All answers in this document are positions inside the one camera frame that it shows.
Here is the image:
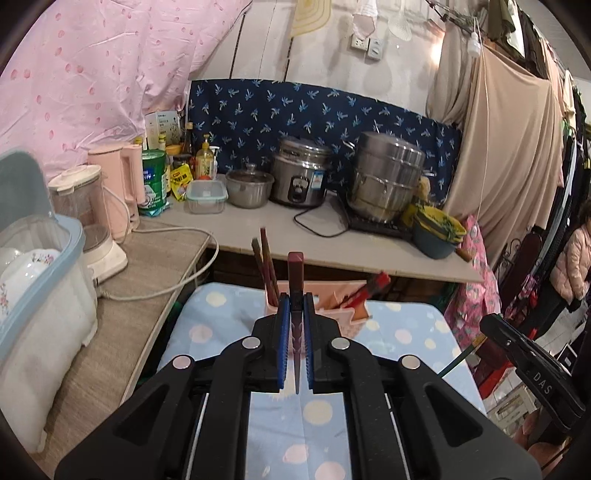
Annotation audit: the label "pink plastic utensil holder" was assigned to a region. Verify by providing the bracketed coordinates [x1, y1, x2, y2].
[264, 279, 372, 340]

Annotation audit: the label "pink dotted curtain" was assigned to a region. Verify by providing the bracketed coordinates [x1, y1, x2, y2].
[0, 0, 252, 169]

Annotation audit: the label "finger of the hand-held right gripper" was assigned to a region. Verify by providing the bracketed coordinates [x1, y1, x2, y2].
[479, 313, 534, 367]

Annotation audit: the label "curved metal rail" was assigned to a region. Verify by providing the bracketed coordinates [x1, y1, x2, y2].
[425, 0, 490, 35]

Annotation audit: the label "green leafy vegetables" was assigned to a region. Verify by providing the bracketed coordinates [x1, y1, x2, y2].
[431, 212, 465, 236]

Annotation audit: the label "blue dish cabinet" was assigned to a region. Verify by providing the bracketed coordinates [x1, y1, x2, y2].
[0, 148, 88, 365]

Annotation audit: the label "yellow seasoning packet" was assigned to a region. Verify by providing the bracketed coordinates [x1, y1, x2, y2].
[170, 166, 192, 200]

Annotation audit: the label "floral white dishes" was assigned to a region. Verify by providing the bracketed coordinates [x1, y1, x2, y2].
[0, 247, 62, 324]

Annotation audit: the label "person's right hand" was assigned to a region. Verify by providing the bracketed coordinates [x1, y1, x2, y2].
[510, 413, 571, 468]

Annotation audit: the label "small pot with glass lid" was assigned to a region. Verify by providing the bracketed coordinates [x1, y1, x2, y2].
[225, 162, 275, 209]

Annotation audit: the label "stainless steel rice cooker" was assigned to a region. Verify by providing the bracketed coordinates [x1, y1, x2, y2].
[269, 136, 333, 208]

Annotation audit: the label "beige curtain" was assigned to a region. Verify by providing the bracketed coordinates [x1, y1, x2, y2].
[425, 28, 566, 268]

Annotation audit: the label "black power cable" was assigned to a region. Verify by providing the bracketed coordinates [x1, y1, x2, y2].
[294, 191, 352, 238]

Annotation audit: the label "light blue dotted cloth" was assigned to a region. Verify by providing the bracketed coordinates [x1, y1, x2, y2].
[157, 282, 485, 480]

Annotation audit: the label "green tin can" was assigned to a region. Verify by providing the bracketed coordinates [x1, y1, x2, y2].
[139, 150, 169, 217]

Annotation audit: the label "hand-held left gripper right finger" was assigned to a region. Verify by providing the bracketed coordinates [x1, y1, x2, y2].
[302, 293, 541, 480]

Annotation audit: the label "yellow hanging mat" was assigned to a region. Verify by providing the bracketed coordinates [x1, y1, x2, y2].
[290, 0, 333, 38]

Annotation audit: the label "yellow oil bottle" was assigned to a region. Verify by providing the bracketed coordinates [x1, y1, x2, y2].
[195, 134, 217, 180]

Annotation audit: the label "black induction cooker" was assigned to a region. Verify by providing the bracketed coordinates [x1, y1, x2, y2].
[339, 191, 416, 241]

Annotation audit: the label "white blender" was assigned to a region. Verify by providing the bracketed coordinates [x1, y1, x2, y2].
[48, 165, 129, 282]

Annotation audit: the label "white hanging cloth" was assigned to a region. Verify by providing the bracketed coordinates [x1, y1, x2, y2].
[353, 0, 379, 40]

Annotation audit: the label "stainless steel steamer pot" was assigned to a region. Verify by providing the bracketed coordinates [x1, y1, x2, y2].
[346, 131, 437, 223]

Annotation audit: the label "yellow colander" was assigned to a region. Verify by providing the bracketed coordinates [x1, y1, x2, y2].
[413, 205, 467, 241]

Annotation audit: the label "clear plastic food container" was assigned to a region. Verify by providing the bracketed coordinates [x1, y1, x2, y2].
[185, 179, 229, 214]

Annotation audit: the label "pink pineapple-print cloth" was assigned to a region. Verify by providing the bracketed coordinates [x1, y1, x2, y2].
[443, 215, 497, 352]

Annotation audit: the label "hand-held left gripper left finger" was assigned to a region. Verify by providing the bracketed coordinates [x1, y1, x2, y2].
[54, 295, 293, 480]

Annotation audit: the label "navy palm-print cloth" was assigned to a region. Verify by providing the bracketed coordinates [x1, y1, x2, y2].
[187, 79, 462, 204]

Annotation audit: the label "dark red chopstick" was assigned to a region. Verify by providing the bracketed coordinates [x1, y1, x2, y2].
[287, 251, 305, 395]

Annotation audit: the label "blue plastic basin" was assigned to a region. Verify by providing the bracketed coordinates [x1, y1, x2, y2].
[412, 222, 458, 260]

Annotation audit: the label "pink electric kettle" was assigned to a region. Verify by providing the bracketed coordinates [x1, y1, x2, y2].
[87, 143, 143, 244]

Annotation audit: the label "white power cable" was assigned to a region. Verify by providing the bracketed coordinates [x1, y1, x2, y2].
[95, 226, 220, 303]

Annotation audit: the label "white and green carton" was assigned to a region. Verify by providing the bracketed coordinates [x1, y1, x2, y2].
[144, 111, 182, 151]

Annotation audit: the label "white skimmer ladle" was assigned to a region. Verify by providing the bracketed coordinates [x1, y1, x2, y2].
[388, 0, 414, 38]

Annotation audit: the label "brown chopstick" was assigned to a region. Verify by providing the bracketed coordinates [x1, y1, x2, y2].
[260, 226, 281, 301]
[252, 237, 278, 308]

